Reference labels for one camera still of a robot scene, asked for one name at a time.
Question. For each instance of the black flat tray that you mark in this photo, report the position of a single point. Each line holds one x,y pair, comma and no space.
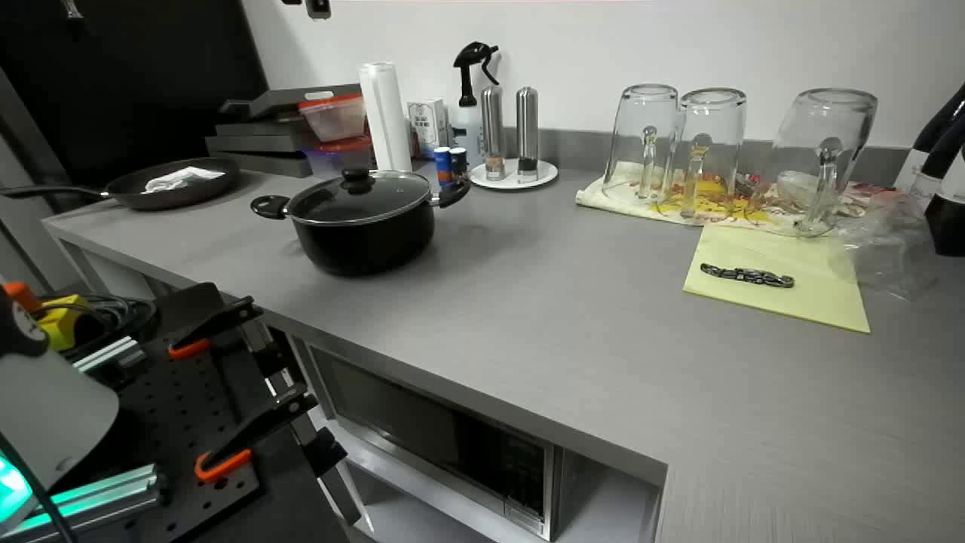
252,147

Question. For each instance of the black pegboard stand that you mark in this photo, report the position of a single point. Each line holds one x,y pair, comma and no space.
170,412

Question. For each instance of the upturned drinking glass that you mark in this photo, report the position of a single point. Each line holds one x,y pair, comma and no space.
712,147
644,137

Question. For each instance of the white paper towel roll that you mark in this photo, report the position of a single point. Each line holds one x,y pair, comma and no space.
387,115

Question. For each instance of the small white box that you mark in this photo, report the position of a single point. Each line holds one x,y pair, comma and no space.
425,123

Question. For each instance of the upturned wide wine glass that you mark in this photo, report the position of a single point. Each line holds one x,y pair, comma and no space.
824,152

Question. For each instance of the steel salt grinder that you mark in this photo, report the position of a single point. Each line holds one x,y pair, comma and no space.
493,131

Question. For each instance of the aluminium extrusion bar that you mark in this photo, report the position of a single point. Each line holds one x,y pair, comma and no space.
96,499

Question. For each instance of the built-in steel microwave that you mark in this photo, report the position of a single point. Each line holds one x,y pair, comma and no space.
433,438

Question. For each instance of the black frying pan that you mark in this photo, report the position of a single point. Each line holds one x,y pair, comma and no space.
137,190

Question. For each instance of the black cooking pot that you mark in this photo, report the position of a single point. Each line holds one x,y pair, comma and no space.
365,244

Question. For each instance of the glass pot lid black knob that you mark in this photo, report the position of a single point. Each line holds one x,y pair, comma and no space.
336,199

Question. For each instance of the steel pepper grinder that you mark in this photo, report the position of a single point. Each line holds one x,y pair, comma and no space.
527,125

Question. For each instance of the black flat appliance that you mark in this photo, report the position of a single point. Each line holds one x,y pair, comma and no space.
267,99

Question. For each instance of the small black patterned object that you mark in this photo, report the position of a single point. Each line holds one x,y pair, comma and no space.
750,274

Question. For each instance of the black wall mount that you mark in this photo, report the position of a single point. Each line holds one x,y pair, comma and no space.
319,6

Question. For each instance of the yellow plastic tool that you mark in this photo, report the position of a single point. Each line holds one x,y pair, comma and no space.
63,322

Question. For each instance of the white round plate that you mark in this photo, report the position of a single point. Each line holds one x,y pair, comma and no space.
537,180

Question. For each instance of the blue tin can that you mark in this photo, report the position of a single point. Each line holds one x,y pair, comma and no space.
452,167

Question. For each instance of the clear plastic bag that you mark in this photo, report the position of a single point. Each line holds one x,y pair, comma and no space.
895,257

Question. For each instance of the spray bottle black trigger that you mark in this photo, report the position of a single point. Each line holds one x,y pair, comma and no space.
469,109

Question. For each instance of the clear plastic container red lid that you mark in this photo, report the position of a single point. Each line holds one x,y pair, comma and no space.
338,155
332,118

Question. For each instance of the patterned yellow kitchen towel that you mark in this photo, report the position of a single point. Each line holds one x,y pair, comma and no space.
618,199

